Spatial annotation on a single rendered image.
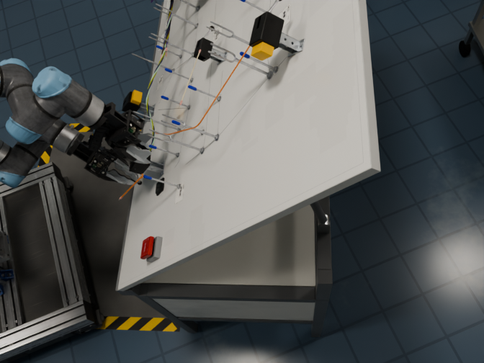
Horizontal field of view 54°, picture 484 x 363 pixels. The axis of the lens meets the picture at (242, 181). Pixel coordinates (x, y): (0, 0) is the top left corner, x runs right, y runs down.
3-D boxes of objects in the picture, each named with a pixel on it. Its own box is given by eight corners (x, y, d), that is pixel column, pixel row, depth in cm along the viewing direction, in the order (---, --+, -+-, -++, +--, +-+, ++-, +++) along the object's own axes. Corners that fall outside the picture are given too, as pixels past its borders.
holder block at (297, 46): (312, 3, 89) (274, -19, 85) (301, 58, 88) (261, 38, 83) (298, 12, 93) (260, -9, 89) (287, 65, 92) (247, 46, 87)
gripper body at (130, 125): (143, 144, 120) (107, 119, 112) (119, 155, 124) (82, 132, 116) (145, 120, 124) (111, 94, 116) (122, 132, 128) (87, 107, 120)
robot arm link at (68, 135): (55, 144, 138) (70, 121, 138) (68, 153, 140) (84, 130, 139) (50, 147, 131) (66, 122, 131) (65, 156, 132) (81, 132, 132)
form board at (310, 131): (168, 2, 194) (163, 0, 193) (343, -262, 115) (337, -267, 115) (123, 291, 144) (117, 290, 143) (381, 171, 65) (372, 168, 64)
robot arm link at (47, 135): (32, 106, 137) (32, 96, 130) (66, 127, 140) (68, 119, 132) (16, 127, 135) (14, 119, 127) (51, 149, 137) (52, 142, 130)
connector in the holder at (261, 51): (274, 47, 85) (262, 41, 84) (272, 56, 85) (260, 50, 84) (263, 52, 88) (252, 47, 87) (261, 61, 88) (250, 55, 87)
